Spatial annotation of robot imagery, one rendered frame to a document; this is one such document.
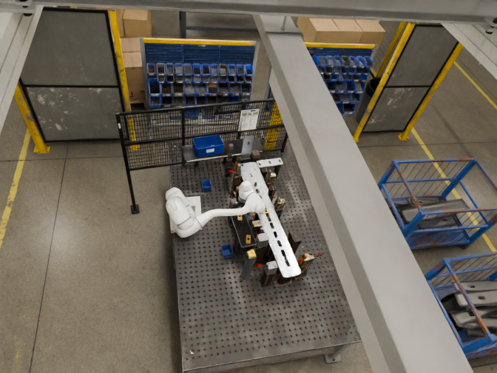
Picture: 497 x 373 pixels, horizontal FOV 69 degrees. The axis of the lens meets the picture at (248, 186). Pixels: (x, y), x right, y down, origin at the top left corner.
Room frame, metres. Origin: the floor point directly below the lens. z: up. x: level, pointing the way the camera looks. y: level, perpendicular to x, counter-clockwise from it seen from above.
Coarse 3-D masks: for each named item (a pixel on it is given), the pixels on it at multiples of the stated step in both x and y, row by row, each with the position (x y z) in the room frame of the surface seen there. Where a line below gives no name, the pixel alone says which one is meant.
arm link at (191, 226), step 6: (186, 222) 1.52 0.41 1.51; (192, 222) 1.54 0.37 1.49; (198, 222) 1.56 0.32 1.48; (180, 228) 1.48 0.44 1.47; (186, 228) 1.48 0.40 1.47; (192, 228) 1.50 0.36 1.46; (198, 228) 1.53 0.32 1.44; (180, 234) 1.44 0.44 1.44; (186, 234) 1.46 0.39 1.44; (192, 234) 1.49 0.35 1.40
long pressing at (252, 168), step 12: (252, 168) 2.69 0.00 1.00; (252, 180) 2.52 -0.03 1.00; (264, 192) 2.38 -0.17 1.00; (264, 216) 2.09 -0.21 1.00; (276, 216) 2.12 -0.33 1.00; (264, 228) 1.95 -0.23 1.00; (276, 228) 1.98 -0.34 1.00; (276, 240) 1.85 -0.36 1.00; (276, 252) 1.72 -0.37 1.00; (288, 252) 1.75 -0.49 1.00; (288, 276) 1.51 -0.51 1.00
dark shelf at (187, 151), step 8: (224, 144) 2.92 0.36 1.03; (240, 144) 2.98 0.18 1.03; (256, 144) 3.03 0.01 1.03; (184, 152) 2.68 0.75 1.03; (192, 152) 2.70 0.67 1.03; (224, 152) 2.80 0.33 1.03; (232, 152) 2.83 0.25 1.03; (240, 152) 2.85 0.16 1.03; (184, 160) 2.58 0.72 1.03; (192, 160) 2.60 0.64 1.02; (200, 160) 2.64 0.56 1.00
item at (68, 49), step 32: (64, 32) 3.36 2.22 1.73; (96, 32) 3.47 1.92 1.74; (32, 64) 3.23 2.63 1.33; (64, 64) 3.33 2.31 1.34; (96, 64) 3.44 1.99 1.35; (32, 96) 3.19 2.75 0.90; (64, 96) 3.30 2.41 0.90; (96, 96) 3.43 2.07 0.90; (128, 96) 3.53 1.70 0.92; (32, 128) 3.12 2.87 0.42; (64, 128) 3.27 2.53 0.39; (96, 128) 3.41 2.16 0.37
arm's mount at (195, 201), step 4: (196, 196) 2.18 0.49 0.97; (188, 200) 2.13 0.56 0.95; (192, 200) 2.14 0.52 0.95; (196, 200) 2.15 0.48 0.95; (192, 204) 2.11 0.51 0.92; (196, 204) 2.12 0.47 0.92; (196, 208) 2.10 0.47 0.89; (200, 208) 2.11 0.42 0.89; (196, 212) 2.06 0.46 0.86; (200, 212) 2.08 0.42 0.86; (172, 224) 1.91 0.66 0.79; (172, 228) 1.89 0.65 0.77; (176, 228) 1.90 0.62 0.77; (172, 232) 1.88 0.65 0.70
